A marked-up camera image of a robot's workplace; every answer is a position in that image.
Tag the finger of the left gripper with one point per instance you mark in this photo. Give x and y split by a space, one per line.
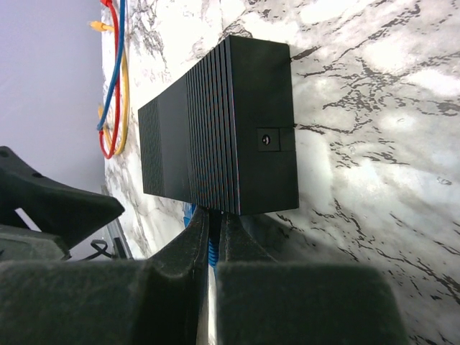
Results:
44 219

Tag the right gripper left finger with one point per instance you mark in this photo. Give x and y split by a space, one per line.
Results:
160 300

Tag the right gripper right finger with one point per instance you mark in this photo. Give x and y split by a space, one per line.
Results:
262 301

